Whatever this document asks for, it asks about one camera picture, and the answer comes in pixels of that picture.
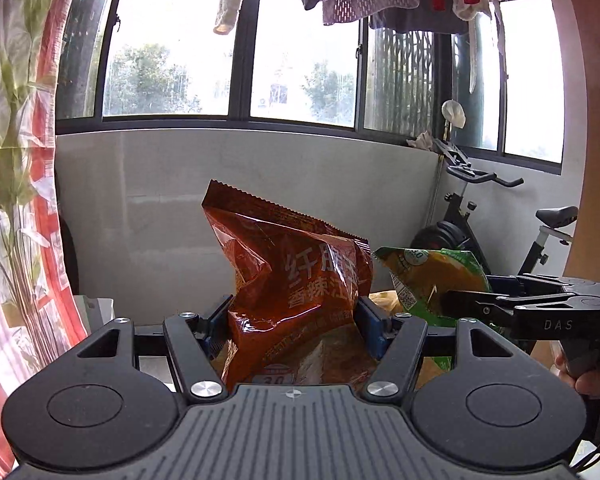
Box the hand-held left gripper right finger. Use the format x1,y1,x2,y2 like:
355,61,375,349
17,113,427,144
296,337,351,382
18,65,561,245
356,296,543,404

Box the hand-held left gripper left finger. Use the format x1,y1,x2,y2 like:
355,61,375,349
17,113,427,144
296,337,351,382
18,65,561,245
45,293,236,404

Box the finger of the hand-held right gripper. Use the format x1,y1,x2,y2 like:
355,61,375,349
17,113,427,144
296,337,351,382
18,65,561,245
484,273,578,295
439,289,578,330

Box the green snack bag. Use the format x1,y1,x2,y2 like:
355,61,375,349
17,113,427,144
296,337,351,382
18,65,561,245
371,246,507,392

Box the red snack bag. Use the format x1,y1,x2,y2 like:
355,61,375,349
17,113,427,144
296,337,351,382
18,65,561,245
201,179,382,393

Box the person's right hand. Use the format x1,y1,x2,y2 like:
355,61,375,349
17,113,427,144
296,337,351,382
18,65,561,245
554,349,600,399

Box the yellow snack packet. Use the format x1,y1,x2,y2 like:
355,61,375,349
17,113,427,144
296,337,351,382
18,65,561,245
369,290,406,317

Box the black exercise bike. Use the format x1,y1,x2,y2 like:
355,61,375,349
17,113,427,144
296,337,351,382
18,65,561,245
410,136,580,291

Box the crumpled beige rag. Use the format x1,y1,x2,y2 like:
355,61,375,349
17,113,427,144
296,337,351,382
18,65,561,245
406,131,447,152

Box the white cloth on pole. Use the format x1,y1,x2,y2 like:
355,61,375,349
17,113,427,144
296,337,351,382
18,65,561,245
441,99,467,129

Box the wooden panel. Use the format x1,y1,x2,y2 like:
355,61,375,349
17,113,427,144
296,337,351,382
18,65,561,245
555,0,600,281

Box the leaf printed red curtain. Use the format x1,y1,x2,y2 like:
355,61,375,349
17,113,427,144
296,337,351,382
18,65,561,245
0,0,101,480

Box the dark framed window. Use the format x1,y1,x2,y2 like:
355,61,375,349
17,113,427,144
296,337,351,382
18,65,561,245
55,0,567,177

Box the dark hanging garment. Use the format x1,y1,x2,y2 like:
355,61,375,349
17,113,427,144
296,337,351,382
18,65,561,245
369,0,470,36

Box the beige hanging sock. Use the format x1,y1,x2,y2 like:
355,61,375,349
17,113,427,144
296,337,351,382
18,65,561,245
213,0,247,36

